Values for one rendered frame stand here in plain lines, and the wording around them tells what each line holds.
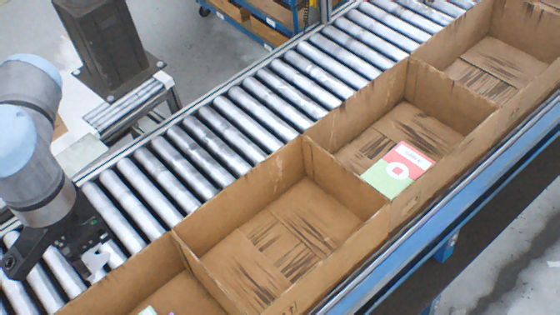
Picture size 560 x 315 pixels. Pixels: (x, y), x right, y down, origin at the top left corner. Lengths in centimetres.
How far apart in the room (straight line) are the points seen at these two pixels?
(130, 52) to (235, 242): 92
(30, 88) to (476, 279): 187
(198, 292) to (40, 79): 66
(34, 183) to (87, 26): 114
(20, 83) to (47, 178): 14
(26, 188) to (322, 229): 76
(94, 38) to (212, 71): 136
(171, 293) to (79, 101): 97
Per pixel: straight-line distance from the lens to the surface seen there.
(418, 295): 158
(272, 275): 131
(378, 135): 155
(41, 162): 80
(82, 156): 189
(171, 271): 134
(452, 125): 157
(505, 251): 243
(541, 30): 178
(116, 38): 197
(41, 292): 165
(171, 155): 177
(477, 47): 183
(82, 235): 93
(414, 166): 139
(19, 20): 416
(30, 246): 93
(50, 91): 88
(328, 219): 137
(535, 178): 186
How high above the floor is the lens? 204
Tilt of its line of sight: 50 degrees down
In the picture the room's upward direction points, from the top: 10 degrees counter-clockwise
